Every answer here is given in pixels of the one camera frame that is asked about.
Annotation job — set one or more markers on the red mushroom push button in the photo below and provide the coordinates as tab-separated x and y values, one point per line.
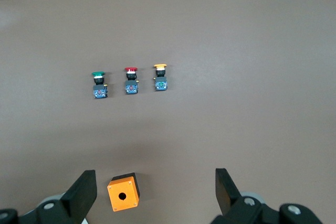
131	86

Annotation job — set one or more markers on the yellow mushroom push button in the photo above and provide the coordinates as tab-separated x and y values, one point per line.
160	83

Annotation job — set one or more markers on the orange push button box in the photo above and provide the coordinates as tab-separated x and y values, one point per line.
128	200

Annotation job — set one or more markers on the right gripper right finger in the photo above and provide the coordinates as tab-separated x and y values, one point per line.
236	208

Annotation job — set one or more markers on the green mushroom push button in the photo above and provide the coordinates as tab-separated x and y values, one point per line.
99	90

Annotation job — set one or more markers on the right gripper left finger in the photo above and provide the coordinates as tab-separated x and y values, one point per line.
71	203

